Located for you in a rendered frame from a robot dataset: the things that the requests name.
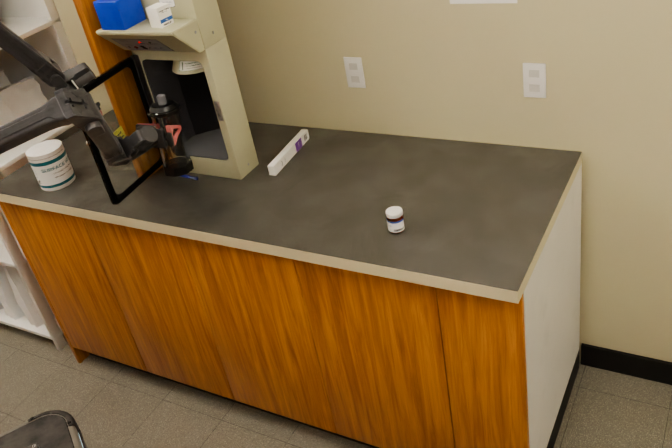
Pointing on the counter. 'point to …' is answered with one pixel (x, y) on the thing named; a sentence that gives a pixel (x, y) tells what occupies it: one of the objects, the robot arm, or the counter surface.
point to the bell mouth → (187, 67)
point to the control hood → (182, 29)
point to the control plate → (142, 44)
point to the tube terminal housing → (238, 126)
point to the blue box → (119, 10)
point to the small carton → (159, 15)
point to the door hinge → (142, 79)
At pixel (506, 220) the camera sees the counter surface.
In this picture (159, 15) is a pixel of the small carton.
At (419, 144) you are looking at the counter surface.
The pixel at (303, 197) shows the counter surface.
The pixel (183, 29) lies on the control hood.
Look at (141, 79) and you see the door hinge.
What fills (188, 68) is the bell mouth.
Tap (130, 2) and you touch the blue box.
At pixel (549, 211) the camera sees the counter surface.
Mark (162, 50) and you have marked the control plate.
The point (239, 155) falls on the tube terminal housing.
